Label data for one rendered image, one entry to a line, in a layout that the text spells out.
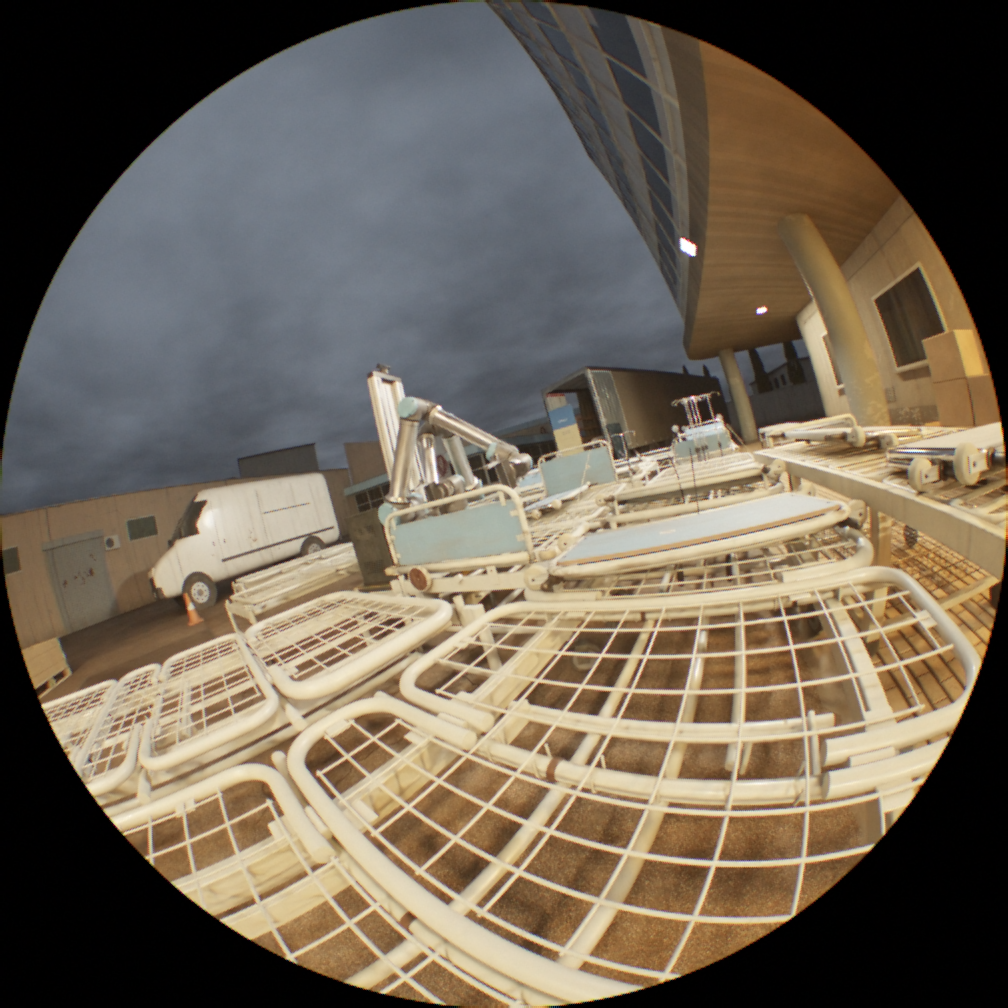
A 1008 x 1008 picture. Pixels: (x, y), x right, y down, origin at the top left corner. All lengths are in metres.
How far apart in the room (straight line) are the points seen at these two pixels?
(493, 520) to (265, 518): 7.72
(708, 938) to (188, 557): 8.06
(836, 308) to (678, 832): 5.02
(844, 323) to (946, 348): 2.17
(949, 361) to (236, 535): 10.49
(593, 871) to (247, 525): 8.27
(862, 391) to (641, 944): 4.95
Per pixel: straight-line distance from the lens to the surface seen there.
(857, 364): 4.95
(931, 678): 1.30
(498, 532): 1.21
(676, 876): 0.83
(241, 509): 8.41
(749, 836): 0.87
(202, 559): 7.95
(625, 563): 0.67
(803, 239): 5.37
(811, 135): 4.46
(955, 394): 3.20
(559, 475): 3.19
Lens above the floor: 0.79
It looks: 4 degrees down
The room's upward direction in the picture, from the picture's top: 15 degrees counter-clockwise
